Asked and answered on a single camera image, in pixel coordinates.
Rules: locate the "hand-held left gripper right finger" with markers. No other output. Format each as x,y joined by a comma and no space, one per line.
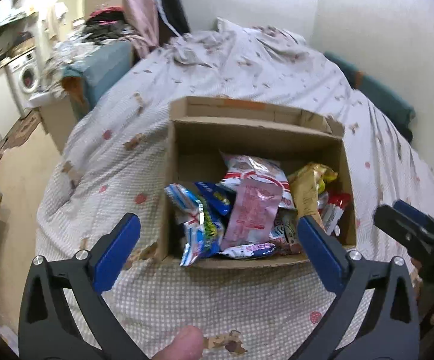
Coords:
322,255

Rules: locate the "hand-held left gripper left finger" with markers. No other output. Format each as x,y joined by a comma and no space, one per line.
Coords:
116,251

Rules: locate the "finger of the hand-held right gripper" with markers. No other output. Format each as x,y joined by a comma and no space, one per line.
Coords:
397,225
415,213

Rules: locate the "red white stick packets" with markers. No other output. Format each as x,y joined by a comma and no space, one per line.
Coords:
333,210

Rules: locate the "yellow snack packet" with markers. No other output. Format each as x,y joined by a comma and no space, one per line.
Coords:
308,191

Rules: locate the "pale cartoon cookie packet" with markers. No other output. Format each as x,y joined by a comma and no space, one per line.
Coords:
250,249

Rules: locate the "pink snack packet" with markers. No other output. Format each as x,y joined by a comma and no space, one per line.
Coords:
250,217

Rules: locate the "small blue snack packet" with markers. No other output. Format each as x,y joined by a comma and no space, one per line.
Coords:
181,195

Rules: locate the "green blue snack packet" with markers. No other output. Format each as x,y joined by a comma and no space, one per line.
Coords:
202,243

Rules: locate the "white red blue snack packet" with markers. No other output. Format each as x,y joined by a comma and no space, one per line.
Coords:
254,170

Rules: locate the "blue cookie packet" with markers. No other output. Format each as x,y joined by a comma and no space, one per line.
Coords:
217,198

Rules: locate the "brown cardboard box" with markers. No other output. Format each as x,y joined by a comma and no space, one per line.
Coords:
247,135

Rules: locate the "person's left hand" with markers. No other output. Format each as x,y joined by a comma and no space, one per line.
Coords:
183,345

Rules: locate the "printed checked blanket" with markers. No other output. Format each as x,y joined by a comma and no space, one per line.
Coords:
127,180

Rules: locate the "brown floor rug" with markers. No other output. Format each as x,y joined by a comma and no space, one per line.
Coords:
18,131

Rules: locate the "white washing machine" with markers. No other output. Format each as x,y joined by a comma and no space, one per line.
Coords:
26,78

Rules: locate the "pile of white cloths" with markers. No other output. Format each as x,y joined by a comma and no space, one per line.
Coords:
63,60

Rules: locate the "pile of dark clothes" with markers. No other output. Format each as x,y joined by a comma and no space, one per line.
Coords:
106,24

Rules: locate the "pink curtain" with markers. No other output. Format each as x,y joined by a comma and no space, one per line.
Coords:
140,11

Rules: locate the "white pillow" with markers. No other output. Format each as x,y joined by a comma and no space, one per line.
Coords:
234,26

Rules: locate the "dark cloth with white trim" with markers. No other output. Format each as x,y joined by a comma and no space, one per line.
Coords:
172,0

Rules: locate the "teal padded bed rail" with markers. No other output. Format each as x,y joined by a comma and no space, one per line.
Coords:
104,67
382,97

